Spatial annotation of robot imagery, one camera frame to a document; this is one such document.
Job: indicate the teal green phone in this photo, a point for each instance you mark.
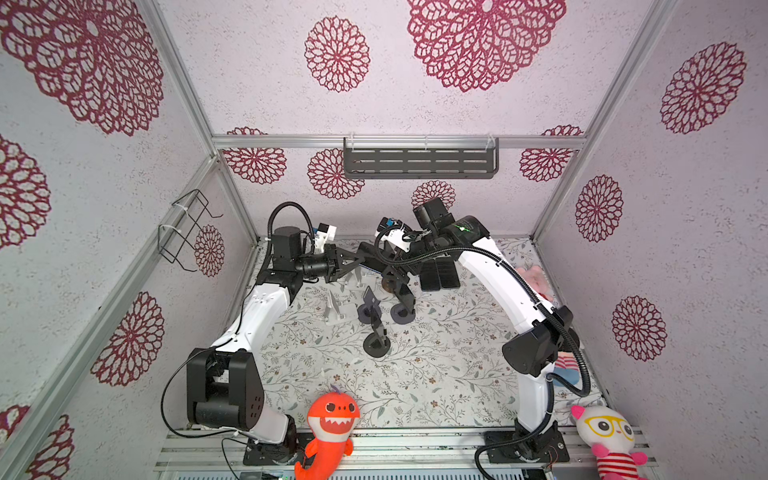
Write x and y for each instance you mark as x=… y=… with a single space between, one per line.
x=429 y=276

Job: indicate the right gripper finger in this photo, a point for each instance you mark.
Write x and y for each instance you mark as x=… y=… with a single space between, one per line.
x=401 y=273
x=372 y=255

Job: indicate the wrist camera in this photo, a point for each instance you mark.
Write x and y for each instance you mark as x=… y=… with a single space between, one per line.
x=323 y=234
x=399 y=235

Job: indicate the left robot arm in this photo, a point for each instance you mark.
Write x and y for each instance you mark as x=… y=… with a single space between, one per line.
x=223 y=384

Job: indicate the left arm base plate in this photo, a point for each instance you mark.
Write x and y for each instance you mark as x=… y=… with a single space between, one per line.
x=266 y=454

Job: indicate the pink pig plush toy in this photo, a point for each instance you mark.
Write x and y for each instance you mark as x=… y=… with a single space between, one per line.
x=536 y=279

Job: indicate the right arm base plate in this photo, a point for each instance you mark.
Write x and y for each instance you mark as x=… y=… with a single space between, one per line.
x=549 y=447

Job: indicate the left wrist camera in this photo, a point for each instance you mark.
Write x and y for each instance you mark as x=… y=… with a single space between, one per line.
x=323 y=234

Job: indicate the grey wall shelf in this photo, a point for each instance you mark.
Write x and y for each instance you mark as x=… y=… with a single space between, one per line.
x=430 y=163

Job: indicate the red shark plush toy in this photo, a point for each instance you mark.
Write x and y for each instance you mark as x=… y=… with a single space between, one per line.
x=332 y=419

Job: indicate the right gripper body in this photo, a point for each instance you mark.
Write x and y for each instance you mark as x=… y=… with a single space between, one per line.
x=421 y=247

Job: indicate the black wire wall rack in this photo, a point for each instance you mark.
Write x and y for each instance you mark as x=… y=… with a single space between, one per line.
x=192 y=241

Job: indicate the white glasses plush toy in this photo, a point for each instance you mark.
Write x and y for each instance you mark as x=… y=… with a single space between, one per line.
x=611 y=440

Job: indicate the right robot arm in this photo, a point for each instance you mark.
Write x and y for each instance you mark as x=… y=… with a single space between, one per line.
x=433 y=253

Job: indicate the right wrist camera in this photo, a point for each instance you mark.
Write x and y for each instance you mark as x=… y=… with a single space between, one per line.
x=399 y=235

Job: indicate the wooden base phone stand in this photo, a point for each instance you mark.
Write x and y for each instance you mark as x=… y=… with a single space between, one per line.
x=391 y=285

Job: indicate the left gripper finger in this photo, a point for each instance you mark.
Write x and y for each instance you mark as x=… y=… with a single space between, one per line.
x=343 y=271
x=345 y=256

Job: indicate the grey stand front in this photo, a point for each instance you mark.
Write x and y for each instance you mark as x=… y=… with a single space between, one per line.
x=376 y=346

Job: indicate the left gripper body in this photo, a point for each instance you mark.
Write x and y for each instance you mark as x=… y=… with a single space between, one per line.
x=319 y=264

